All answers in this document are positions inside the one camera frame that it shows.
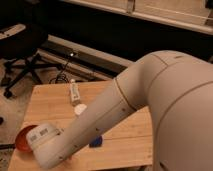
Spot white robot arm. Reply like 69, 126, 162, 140
27, 50, 213, 171

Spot orange ceramic bowl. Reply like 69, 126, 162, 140
15, 125, 35, 153

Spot white tube bottle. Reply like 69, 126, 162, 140
70, 79, 80, 106

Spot white paper cup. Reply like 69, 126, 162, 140
74, 104, 87, 116

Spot blue sponge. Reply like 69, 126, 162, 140
89, 137, 103, 148

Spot black office chair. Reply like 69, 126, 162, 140
0, 23, 62, 98

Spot black cable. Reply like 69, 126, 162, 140
49, 53, 74, 85

